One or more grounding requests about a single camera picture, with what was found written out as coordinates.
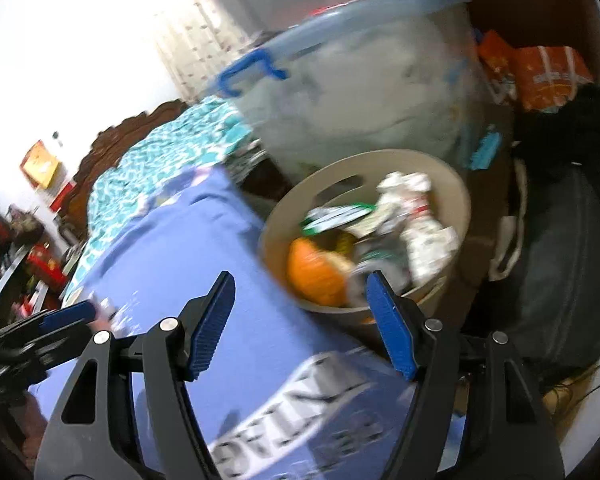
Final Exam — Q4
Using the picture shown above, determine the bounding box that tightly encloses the white green wrapper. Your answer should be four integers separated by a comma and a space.
302, 202, 378, 236

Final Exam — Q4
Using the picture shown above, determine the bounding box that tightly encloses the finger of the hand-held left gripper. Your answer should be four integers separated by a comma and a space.
10, 342, 88, 386
0, 301, 97, 346

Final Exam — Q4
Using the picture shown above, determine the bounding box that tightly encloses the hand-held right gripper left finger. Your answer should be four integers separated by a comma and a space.
34, 271, 237, 480

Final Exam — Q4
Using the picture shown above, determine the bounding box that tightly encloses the red gift bag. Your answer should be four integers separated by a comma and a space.
27, 242, 66, 286

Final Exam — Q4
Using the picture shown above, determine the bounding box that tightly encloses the carved wooden headboard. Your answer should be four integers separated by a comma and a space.
60, 100, 188, 231

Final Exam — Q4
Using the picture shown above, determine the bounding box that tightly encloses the orange snack packet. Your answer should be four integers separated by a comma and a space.
510, 46, 595, 113
477, 30, 518, 106

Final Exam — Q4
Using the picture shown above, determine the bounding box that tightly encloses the beige leaf print curtain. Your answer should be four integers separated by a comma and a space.
155, 0, 261, 106

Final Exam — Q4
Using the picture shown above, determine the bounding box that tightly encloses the beige round trash bin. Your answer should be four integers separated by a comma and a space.
257, 149, 473, 328

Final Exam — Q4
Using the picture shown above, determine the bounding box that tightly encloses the orange peel half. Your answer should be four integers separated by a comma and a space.
286, 237, 356, 307

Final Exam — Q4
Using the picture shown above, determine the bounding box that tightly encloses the teal patterned quilt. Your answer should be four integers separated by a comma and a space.
62, 95, 253, 286

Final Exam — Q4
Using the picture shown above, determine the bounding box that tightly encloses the black bag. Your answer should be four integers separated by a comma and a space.
490, 85, 600, 376

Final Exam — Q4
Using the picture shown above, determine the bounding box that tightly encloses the red yellow wall calendar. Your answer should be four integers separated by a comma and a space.
20, 140, 76, 211

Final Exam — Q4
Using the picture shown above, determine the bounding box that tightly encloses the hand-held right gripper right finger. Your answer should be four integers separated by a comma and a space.
366, 271, 566, 480

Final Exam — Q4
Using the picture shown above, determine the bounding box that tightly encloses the white paper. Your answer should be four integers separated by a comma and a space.
377, 172, 461, 286

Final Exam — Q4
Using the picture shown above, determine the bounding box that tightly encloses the clear plastic bottle green label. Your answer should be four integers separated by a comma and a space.
347, 247, 411, 307

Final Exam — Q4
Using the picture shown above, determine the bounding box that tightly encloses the clear storage box blue handle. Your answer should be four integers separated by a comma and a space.
207, 0, 513, 186

